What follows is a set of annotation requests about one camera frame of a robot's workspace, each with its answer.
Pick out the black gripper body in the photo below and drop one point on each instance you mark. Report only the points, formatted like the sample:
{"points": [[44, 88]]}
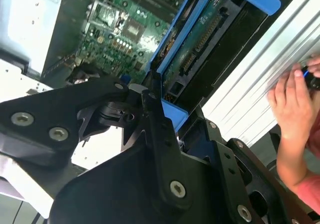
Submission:
{"points": [[112, 196]]}

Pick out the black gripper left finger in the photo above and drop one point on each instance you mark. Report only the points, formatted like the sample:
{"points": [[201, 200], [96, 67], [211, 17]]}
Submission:
{"points": [[37, 124]]}

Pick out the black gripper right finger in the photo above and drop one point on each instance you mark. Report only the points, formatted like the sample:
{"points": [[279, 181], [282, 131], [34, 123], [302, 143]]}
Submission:
{"points": [[225, 179]]}

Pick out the hard disk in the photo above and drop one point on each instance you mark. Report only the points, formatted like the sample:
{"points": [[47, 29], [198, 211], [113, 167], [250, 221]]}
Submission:
{"points": [[200, 41]]}

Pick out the person's left hand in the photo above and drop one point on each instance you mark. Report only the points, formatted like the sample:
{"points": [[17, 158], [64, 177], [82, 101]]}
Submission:
{"points": [[292, 109]]}

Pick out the person's right hand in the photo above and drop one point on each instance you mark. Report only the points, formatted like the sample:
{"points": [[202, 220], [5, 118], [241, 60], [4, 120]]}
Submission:
{"points": [[315, 64]]}

